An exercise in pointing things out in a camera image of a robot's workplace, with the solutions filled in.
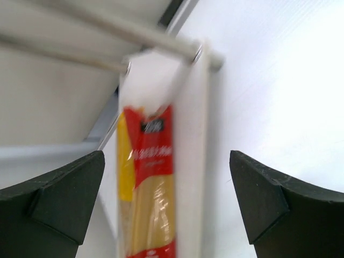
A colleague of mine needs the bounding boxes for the white two-tier shelf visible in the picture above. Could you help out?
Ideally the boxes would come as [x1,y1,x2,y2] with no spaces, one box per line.
[1,1,224,257]

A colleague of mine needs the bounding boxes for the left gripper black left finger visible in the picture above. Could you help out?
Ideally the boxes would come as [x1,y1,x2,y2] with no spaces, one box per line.
[1,150,105,257]

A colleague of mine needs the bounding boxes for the yellow spaghetti bag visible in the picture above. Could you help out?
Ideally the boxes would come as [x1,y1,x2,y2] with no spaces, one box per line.
[116,113,135,257]

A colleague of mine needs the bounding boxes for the red spaghetti bag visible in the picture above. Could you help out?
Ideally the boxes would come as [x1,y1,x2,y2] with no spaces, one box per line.
[124,106,176,257]

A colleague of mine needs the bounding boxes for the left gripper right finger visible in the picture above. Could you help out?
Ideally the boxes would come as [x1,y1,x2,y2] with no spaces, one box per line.
[230,150,343,257]

